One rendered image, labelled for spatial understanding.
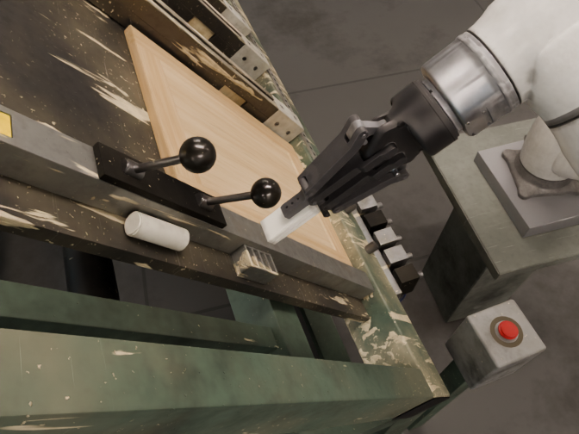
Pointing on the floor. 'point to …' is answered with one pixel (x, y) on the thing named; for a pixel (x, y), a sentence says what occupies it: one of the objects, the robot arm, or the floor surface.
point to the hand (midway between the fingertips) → (289, 217)
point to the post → (453, 379)
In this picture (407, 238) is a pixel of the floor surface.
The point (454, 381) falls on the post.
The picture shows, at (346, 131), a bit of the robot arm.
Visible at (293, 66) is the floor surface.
